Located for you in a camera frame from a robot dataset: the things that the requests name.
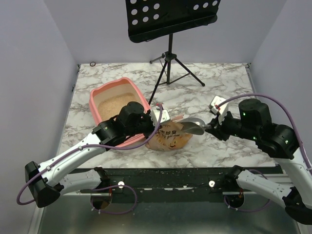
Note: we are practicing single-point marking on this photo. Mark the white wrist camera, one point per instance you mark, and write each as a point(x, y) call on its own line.
point(159, 115)
point(217, 109)

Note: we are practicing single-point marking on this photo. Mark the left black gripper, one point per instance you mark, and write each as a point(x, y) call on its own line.
point(149, 122)

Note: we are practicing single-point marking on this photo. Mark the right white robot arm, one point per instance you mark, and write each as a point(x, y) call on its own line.
point(280, 142)

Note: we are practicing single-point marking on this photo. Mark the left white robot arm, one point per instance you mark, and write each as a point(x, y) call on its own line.
point(49, 180)

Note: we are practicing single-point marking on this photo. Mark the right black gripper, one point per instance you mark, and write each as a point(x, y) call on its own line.
point(218, 127)

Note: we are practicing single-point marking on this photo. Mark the pink litter box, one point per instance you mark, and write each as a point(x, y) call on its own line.
point(116, 108)

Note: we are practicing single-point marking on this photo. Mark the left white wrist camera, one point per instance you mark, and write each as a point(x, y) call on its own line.
point(159, 115)

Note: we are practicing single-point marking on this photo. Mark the metal litter scoop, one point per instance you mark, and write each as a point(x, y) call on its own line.
point(194, 125)

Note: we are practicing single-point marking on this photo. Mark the black music stand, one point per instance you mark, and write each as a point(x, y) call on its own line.
point(150, 19)

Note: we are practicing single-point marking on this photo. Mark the orange cat litter bag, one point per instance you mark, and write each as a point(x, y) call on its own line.
point(169, 136)

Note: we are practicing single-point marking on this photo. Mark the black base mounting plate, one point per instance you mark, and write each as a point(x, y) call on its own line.
point(159, 185)

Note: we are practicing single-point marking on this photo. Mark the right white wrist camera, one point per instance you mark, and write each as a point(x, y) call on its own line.
point(217, 109)

